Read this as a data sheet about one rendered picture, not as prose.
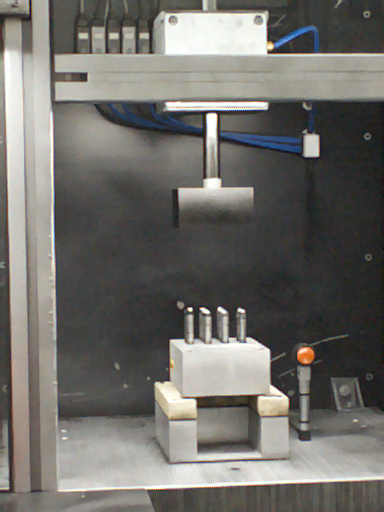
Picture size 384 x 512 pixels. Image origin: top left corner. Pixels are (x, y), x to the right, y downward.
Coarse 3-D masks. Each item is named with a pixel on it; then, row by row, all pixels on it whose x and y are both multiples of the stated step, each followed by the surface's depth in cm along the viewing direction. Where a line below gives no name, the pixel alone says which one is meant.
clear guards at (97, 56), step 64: (64, 0) 129; (128, 0) 130; (192, 0) 131; (256, 0) 132; (320, 0) 132; (0, 64) 129; (64, 64) 130; (128, 64) 130; (192, 64) 131; (256, 64) 132; (320, 64) 133; (0, 128) 129; (0, 192) 129; (0, 256) 130; (0, 320) 130; (0, 384) 130; (0, 448) 131
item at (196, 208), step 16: (208, 112) 152; (208, 128) 152; (208, 144) 152; (208, 160) 152; (208, 176) 152; (176, 192) 151; (192, 192) 150; (208, 192) 150; (224, 192) 150; (240, 192) 150; (176, 208) 152; (192, 208) 150; (208, 208) 150; (224, 208) 150; (240, 208) 151; (176, 224) 152; (192, 224) 150; (208, 224) 150; (224, 224) 150; (240, 224) 151
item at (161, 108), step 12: (156, 108) 156; (168, 108) 148; (180, 108) 148; (192, 108) 148; (204, 108) 148; (216, 108) 148; (228, 108) 149; (240, 108) 149; (252, 108) 149; (264, 108) 149; (312, 108) 170; (312, 120) 173
